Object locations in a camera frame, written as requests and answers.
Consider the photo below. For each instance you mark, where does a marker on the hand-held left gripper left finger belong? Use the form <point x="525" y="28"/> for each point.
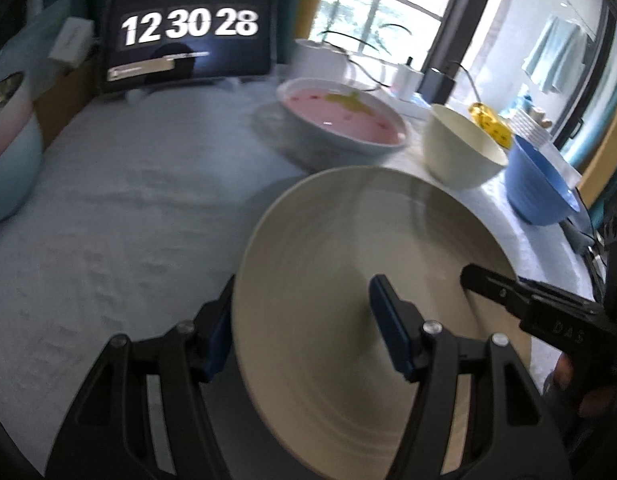
<point x="219" y="340"/>

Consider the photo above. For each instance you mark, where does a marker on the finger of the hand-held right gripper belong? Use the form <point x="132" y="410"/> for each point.
<point x="558" y="292"/>
<point x="488" y="285"/>

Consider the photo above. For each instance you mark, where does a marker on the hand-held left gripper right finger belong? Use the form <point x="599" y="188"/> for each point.
<point x="391" y="320"/>

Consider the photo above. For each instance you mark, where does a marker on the cream plate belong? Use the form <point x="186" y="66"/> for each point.
<point x="363" y="240"/>

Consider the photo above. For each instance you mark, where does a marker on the blue bowl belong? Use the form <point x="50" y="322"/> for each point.
<point x="538" y="190"/>

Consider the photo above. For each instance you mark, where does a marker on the cream bowl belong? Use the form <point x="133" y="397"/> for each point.
<point x="463" y="155"/>

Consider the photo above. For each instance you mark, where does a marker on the pink strawberry print bowl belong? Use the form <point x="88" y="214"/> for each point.
<point x="338" y="115"/>

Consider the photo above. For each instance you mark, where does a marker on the person's right hand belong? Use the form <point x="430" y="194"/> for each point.
<point x="563" y="372"/>

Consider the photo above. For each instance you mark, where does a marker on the yellow curtain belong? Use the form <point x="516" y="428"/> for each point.
<point x="311" y="0"/>
<point x="606" y="160"/>

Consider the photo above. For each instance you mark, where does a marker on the yellow wet wipes packet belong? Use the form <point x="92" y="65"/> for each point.
<point x="493" y="127"/>

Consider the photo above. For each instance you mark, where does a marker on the white woven basket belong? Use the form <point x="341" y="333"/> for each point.
<point x="528" y="127"/>

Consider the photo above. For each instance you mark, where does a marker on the white textured tablecloth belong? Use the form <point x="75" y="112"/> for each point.
<point x="113" y="210"/>

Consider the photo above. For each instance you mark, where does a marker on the black charger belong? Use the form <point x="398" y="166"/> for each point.
<point x="436" y="87"/>

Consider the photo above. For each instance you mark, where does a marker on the white charger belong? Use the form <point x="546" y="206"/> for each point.
<point x="406" y="77"/>

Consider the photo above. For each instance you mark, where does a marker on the light blue hanging shirt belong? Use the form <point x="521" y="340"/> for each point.
<point x="556" y="55"/>

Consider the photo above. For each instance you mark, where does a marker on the white desk lamp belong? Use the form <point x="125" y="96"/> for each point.
<point x="318" y="60"/>

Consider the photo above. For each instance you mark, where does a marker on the pink pot with steel inside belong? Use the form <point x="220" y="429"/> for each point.
<point x="11" y="160"/>

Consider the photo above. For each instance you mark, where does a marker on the brown cardboard box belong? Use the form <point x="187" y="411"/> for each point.
<point x="63" y="105"/>

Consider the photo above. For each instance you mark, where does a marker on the black balcony railing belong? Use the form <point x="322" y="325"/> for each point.
<point x="373" y="15"/>

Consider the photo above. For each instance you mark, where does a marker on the black tablet with clock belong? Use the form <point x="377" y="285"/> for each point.
<point x="188" y="35"/>

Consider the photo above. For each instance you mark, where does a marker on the small white box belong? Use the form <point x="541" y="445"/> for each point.
<point x="71" y="42"/>

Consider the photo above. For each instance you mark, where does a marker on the clear plastic bag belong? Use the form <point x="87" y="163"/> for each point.
<point x="23" y="35"/>

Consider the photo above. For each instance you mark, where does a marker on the black window frame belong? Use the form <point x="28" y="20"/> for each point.
<point x="463" y="20"/>

